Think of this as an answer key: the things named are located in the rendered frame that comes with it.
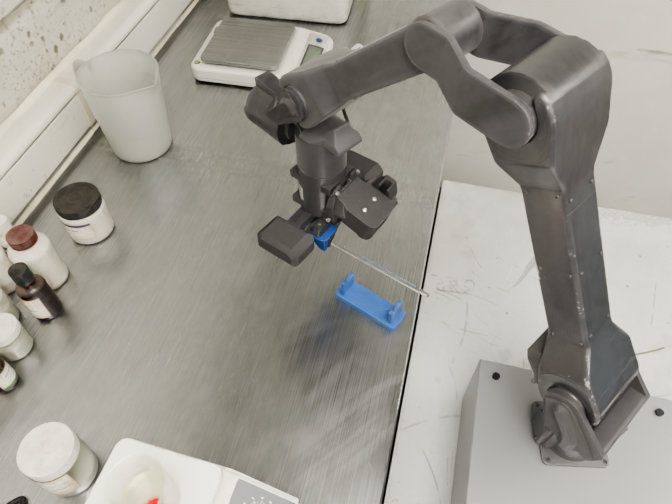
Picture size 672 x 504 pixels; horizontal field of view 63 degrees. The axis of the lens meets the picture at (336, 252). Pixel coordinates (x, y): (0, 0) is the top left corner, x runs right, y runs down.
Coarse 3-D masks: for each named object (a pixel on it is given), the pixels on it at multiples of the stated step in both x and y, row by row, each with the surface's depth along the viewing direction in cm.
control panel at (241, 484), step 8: (240, 480) 57; (240, 488) 57; (248, 488) 58; (256, 488) 58; (232, 496) 56; (240, 496) 57; (248, 496) 57; (256, 496) 58; (264, 496) 58; (272, 496) 58
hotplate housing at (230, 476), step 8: (216, 464) 58; (224, 472) 57; (232, 472) 58; (224, 480) 57; (232, 480) 57; (248, 480) 58; (256, 480) 59; (224, 488) 57; (232, 488) 57; (264, 488) 58; (272, 488) 59; (216, 496) 56; (224, 496) 56; (280, 496) 59; (288, 496) 60
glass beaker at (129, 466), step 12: (132, 456) 50; (144, 456) 50; (120, 468) 50; (132, 468) 51; (144, 468) 52; (156, 468) 52; (108, 480) 49; (120, 480) 51; (168, 480) 50; (108, 492) 48; (120, 492) 51; (168, 492) 50
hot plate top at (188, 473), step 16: (128, 448) 57; (144, 448) 57; (160, 448) 57; (112, 464) 56; (176, 464) 56; (192, 464) 56; (208, 464) 56; (176, 480) 55; (192, 480) 55; (208, 480) 55; (96, 496) 54; (192, 496) 54; (208, 496) 54
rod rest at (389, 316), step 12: (348, 276) 77; (348, 288) 79; (360, 288) 79; (348, 300) 78; (360, 300) 78; (372, 300) 78; (384, 300) 78; (360, 312) 77; (372, 312) 76; (384, 312) 76; (396, 312) 75; (384, 324) 75; (396, 324) 75
